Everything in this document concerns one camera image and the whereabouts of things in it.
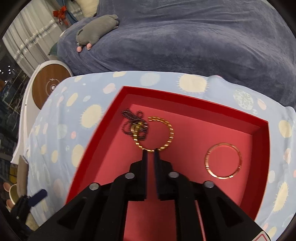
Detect dark blue blanket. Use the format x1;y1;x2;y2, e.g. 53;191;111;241
57;1;295;107

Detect red shallow jewelry box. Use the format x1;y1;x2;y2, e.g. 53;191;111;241
66;85;271;241

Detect dark beaded chain necklace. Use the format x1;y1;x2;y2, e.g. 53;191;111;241
120;109;149;141

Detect light blue spotted cloth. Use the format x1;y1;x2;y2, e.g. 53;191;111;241
23;71;295;240

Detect grey plush toy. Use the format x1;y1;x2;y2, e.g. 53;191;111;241
76;15;119;53

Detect white curtain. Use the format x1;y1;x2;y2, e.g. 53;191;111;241
3;1;66;76

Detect rose gold thin bangle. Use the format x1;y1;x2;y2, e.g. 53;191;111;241
204;143;243;180

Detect red bow decoration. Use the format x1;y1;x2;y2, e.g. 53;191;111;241
53;6;69;25

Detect round wooden white side table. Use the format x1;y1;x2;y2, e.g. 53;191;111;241
11;60;73;165

